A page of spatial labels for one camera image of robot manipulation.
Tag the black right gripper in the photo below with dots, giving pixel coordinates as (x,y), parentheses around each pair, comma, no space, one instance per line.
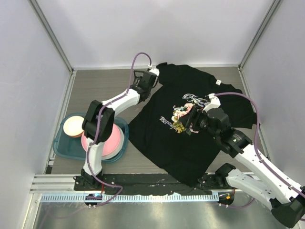
(196,113)

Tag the black floral print t-shirt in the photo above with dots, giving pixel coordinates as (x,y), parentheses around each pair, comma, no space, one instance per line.
(158,135)

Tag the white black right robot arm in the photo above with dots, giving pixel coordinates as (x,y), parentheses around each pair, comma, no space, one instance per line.
(284,197)

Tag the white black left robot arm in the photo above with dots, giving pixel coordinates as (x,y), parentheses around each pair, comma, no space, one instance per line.
(98,125)

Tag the white garment neck label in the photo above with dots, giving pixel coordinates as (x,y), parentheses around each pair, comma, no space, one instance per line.
(218,82)

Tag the white plate under pink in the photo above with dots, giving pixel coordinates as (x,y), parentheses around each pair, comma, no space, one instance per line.
(116,150)

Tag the orange bowl under white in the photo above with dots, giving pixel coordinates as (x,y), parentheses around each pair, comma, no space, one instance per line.
(76,136)

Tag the teal plastic tray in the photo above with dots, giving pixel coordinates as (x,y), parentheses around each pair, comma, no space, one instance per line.
(75,148)

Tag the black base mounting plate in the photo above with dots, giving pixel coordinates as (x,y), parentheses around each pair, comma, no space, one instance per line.
(150,184)

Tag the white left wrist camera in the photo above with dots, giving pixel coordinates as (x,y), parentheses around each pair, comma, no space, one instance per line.
(154,71)

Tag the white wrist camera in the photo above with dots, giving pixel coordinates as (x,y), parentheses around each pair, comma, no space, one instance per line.
(212,102)
(154,71)

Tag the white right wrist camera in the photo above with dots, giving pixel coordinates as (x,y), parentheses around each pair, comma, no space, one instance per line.
(212,102)

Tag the white slotted cable duct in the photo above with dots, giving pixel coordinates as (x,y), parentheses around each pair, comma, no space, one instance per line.
(86,197)

